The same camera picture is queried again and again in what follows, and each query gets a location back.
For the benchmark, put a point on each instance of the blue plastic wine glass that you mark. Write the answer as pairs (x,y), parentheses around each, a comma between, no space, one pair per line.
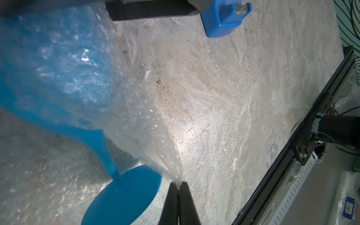
(58,72)

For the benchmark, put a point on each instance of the white slotted cable duct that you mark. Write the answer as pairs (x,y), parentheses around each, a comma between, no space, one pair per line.
(287,194)

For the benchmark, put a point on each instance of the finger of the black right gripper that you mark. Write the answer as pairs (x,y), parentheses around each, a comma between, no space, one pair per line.
(134,10)

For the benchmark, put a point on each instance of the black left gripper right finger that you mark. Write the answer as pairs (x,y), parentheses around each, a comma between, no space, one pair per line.
(188,213)

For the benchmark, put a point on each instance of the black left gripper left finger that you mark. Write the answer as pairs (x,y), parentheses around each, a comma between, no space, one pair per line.
(170,212)

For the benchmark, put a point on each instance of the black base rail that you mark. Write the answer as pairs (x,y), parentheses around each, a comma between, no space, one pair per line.
(297,148)

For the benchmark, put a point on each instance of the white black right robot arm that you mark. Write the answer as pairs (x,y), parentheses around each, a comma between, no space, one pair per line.
(328,128)

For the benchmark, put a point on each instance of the blue tape dispenser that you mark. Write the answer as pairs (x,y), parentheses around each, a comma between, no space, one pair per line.
(223,17)

